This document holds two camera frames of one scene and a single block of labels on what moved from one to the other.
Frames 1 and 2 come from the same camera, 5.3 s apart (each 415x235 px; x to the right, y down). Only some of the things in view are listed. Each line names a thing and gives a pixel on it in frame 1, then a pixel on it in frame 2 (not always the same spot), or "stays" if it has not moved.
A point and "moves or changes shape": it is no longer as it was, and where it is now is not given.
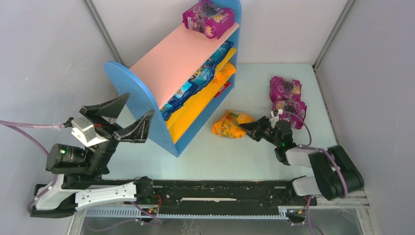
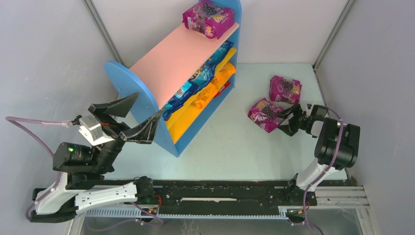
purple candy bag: [293, 111] moves or changes shape
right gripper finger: [251, 128] -> [294, 109]
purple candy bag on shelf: [209, 19] stays
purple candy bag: [283, 89] stays
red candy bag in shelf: [227, 83] stays
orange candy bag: [227, 126] -> [192, 107]
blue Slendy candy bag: [177, 101] stays
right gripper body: [261, 129] -> [299, 119]
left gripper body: [108, 130] stays
